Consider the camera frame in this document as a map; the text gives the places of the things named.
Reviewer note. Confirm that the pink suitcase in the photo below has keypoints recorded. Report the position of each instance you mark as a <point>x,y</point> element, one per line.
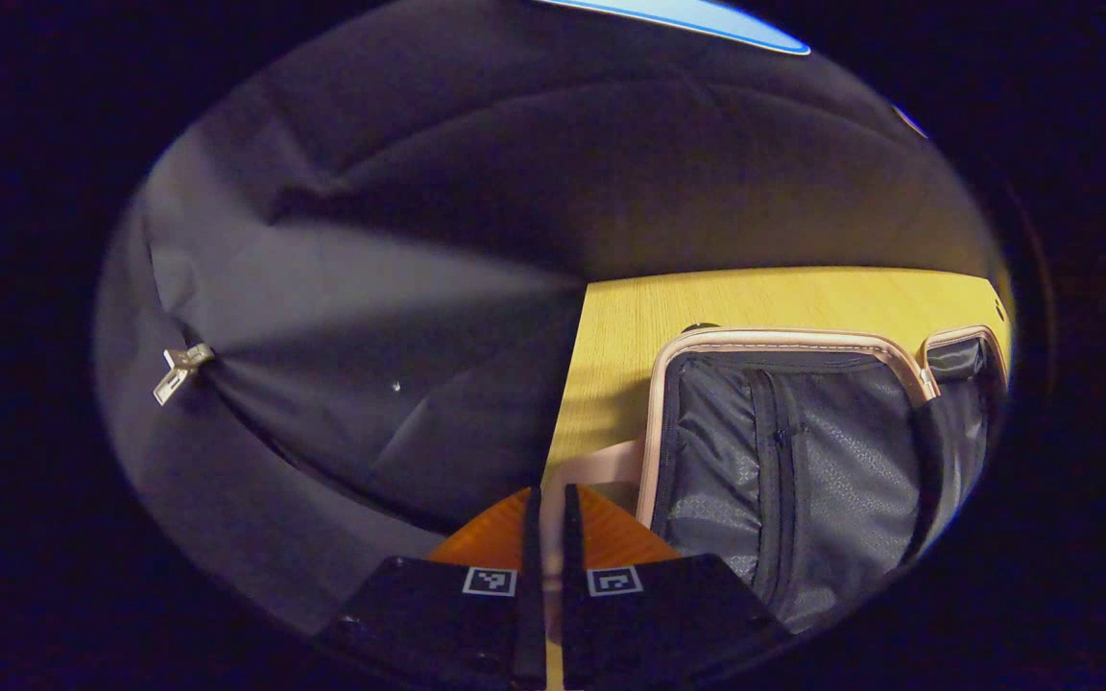
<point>841,461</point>

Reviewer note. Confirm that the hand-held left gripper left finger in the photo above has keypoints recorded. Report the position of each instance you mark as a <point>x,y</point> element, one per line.
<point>438,614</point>

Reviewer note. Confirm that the white cloth clip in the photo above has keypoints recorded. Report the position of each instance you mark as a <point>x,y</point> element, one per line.
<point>181,371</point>

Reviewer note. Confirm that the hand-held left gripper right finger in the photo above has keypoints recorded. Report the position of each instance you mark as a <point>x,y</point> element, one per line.
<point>659,614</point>

